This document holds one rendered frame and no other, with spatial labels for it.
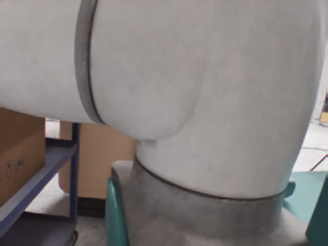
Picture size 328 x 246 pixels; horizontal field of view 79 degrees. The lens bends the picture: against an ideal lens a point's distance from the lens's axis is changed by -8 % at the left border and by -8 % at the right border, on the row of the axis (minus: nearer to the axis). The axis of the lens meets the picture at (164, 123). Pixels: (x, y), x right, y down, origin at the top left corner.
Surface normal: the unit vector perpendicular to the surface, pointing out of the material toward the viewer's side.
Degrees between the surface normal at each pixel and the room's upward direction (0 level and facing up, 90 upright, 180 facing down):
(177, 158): 96
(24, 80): 121
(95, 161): 90
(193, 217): 85
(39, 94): 128
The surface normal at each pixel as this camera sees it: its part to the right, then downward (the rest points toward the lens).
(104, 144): 0.13, 0.23
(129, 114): -0.41, 0.61
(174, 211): -0.47, 0.00
